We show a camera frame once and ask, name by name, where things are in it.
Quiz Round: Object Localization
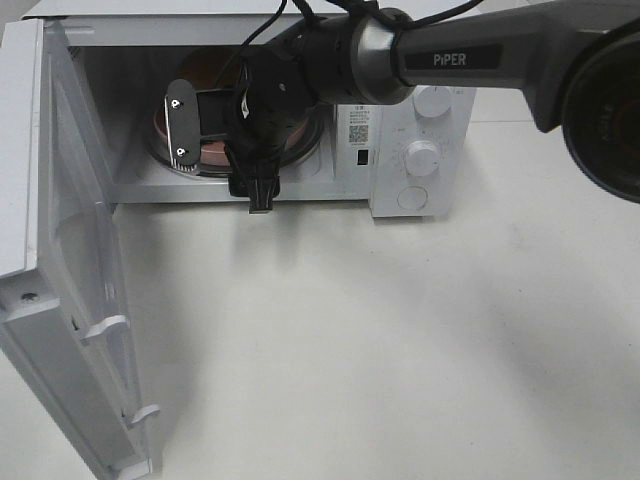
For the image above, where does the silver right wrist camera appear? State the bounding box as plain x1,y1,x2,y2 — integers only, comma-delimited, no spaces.
164,79,201,174

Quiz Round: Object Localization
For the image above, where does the lower white control knob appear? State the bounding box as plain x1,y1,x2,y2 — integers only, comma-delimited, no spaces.
404,140,441,178

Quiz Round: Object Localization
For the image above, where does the upper white control knob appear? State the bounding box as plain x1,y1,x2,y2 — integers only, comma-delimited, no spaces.
412,86,452,119

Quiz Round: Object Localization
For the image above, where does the white control knob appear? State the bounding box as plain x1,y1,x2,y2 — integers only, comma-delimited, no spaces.
412,86,452,119
404,140,441,178

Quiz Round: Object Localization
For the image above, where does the round white door button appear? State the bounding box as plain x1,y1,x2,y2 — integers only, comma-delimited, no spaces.
397,186,429,211

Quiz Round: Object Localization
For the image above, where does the white warning label sticker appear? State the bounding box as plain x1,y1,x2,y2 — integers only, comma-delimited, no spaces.
347,105,371,145

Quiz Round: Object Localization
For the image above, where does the pink round plate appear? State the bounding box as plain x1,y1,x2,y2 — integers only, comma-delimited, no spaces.
153,46,323,176

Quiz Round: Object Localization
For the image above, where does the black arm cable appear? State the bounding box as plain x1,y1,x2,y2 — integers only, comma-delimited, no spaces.
217,0,481,91

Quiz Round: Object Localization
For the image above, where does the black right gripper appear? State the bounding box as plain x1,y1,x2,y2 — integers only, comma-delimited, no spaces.
192,49,315,214

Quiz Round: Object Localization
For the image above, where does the white microwave oven body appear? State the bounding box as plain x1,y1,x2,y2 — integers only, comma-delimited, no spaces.
28,1,475,217

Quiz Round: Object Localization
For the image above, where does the glass microwave turntable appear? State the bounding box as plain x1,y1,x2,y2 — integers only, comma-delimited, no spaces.
145,115,324,178

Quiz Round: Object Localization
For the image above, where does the white microwave door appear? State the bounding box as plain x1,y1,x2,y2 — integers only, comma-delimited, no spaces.
1,18,159,479

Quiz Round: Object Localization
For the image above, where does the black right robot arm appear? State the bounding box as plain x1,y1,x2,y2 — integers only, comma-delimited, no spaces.
194,1,639,212

